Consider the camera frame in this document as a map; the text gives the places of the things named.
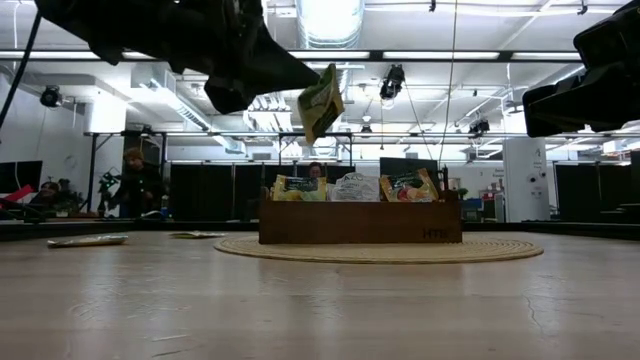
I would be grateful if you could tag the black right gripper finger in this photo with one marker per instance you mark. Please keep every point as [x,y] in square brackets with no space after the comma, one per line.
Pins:
[555,115]

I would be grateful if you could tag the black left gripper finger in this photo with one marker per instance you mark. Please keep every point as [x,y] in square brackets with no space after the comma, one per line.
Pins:
[285,70]

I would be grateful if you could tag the yellow green tea packet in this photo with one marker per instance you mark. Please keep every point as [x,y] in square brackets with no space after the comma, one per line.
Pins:
[300,189]
[197,234]
[87,241]

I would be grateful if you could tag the white orange tea packet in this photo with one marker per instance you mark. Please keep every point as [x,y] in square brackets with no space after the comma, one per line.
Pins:
[356,189]

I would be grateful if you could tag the brown wooden tea box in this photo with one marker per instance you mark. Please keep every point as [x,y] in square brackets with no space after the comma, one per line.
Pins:
[350,225]

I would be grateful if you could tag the white ceiling pipe bundle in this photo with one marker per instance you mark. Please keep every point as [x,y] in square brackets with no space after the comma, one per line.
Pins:
[270,107]

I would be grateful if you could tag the white LED light bar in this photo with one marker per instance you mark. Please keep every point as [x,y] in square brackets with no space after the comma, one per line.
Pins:
[330,55]
[140,55]
[545,55]
[50,55]
[440,55]

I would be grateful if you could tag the white pillar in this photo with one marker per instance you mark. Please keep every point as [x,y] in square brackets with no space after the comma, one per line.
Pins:
[525,175]

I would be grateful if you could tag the person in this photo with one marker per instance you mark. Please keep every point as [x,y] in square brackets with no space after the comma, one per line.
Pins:
[315,170]
[137,187]
[47,195]

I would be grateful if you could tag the white round ceiling column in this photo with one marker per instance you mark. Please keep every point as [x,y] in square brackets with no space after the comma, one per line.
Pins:
[105,115]

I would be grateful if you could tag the black computer monitor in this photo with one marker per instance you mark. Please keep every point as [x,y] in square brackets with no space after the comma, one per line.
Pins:
[27,175]
[400,165]

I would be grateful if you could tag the round woven placemat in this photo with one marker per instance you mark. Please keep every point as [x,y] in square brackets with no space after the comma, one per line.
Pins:
[380,252]

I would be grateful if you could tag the pink object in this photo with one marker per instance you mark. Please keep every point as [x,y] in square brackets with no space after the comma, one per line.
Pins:
[15,194]

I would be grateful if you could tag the round silver ceiling duct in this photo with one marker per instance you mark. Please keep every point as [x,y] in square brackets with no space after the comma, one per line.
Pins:
[330,25]

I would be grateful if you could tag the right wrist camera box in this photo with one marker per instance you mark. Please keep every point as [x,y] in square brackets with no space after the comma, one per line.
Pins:
[610,40]

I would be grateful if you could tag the black hanging ceiling camera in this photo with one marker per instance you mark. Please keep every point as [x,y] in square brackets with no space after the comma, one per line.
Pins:
[480,126]
[392,80]
[51,96]

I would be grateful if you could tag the white rectangular ceiling duct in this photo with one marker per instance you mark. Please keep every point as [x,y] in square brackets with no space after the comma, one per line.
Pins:
[170,102]

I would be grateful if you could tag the black partition wall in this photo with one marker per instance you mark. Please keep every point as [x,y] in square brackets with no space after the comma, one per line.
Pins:
[215,190]
[580,190]

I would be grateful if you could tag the black background stand frame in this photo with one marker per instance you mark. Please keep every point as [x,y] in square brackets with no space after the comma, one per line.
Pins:
[127,133]

